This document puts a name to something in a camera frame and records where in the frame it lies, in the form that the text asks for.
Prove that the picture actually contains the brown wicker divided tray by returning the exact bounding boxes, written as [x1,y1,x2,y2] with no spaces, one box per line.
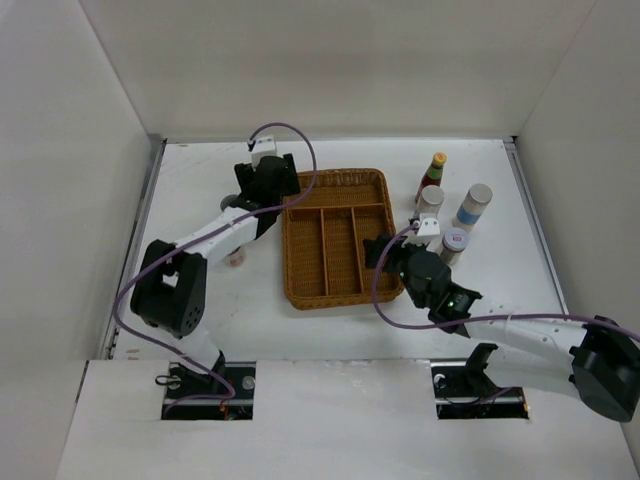
[281,168,395,310]

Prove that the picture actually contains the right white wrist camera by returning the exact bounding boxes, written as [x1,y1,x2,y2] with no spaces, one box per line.
[412,213,441,241]

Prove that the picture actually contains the black top glass grinder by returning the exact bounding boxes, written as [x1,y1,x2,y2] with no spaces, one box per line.
[220,194,237,211]

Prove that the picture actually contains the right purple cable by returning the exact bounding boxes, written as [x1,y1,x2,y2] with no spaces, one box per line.
[370,219,640,344]

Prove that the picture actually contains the left aluminium table rail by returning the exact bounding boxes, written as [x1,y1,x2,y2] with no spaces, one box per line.
[96,133,166,360]

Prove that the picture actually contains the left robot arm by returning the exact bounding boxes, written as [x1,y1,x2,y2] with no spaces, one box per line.
[130,151,300,399]

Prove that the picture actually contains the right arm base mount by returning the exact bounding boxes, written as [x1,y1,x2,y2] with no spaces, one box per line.
[431,343,529,420]

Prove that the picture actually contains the blue label bead jar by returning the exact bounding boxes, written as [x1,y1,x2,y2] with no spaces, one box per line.
[452,183,493,232]
[413,185,445,219]

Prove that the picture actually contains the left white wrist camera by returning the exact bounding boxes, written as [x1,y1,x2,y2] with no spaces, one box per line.
[248,135,277,170]

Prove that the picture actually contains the aluminium table rail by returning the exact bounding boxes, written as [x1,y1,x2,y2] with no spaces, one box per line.
[96,133,166,360]
[502,137,569,313]

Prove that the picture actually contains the right aluminium table rail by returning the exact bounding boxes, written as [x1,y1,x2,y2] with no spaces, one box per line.
[502,137,569,313]

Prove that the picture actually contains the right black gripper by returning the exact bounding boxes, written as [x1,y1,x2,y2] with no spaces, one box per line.
[363,233,429,310]

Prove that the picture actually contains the red chili sauce bottle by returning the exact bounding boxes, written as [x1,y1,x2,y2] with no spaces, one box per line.
[414,152,447,203]

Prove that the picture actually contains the red label sauce jar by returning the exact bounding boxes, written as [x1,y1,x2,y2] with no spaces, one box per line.
[225,247,246,267]

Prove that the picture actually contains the silver lid dark spice jar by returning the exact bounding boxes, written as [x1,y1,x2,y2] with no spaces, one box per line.
[439,227,470,265]

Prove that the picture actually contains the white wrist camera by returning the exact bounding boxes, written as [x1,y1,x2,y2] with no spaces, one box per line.
[248,135,277,170]
[412,213,441,241]

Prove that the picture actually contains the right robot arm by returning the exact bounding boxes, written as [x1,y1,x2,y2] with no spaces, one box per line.
[363,228,639,423]

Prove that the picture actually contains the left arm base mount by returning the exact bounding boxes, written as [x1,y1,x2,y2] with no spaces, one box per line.
[155,361,257,421]

